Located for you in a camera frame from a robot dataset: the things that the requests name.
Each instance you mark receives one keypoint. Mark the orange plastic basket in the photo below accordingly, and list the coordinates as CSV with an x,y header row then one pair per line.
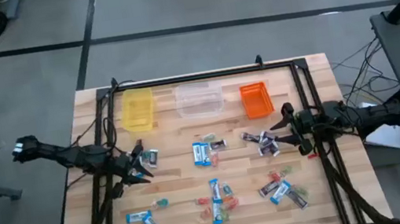
x,y
256,100

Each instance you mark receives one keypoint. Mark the small red clip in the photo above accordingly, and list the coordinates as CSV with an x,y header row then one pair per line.
x,y
313,156

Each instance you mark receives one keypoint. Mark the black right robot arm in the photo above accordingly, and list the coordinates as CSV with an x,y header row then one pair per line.
x,y
375,115

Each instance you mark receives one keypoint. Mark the yellow plastic basket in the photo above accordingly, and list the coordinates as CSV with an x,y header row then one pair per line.
x,y
137,109

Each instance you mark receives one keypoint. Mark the white paper sheet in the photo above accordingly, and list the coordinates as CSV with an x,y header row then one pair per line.
x,y
384,138

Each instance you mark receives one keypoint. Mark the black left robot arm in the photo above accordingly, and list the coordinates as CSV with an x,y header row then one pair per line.
x,y
71,157

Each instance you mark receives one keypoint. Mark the grey box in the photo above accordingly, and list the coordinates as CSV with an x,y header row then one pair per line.
x,y
11,7

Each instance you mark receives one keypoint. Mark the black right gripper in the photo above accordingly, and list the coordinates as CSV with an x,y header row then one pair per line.
x,y
303,124

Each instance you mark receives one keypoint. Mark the clear plastic container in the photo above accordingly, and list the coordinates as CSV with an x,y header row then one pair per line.
x,y
199,100

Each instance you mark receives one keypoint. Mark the black aluminium rig frame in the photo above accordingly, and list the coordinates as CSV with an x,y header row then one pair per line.
x,y
198,76

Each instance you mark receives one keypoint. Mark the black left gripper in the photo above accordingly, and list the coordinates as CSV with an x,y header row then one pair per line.
x,y
123,167

